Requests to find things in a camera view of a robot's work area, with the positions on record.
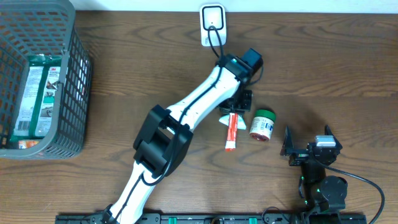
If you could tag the red white sachet stick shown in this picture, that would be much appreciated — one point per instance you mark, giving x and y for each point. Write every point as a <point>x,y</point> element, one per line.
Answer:
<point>232,130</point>

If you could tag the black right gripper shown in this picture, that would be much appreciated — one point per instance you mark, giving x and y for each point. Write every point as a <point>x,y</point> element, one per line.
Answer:
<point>300,155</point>

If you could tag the green lid white jar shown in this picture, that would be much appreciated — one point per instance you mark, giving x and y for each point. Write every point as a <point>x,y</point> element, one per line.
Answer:
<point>262,125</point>

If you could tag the white barcode scanner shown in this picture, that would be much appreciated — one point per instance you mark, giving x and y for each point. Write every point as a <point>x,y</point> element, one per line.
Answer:
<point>212,15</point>

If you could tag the light green wipes packet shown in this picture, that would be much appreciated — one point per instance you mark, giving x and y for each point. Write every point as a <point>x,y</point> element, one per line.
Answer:
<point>225,120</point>

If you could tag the grey plastic mesh basket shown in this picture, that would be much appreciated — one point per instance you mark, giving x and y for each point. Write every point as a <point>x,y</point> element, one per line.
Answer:
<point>44,28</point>

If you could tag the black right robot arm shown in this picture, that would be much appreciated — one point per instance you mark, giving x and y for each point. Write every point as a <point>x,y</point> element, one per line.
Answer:
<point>322,193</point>

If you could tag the green white 3M package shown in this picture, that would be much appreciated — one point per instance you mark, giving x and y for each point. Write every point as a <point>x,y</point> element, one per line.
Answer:
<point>35,113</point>

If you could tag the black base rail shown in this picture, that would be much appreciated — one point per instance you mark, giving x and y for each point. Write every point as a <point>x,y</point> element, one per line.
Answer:
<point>275,218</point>

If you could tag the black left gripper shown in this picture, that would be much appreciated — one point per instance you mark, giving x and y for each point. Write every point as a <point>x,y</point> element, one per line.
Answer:
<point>236,106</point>

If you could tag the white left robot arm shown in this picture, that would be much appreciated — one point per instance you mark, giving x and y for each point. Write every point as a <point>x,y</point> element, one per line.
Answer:
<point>164,138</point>

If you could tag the orange Kleenex tissue pack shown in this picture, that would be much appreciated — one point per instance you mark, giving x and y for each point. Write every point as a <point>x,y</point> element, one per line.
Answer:
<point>24,144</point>

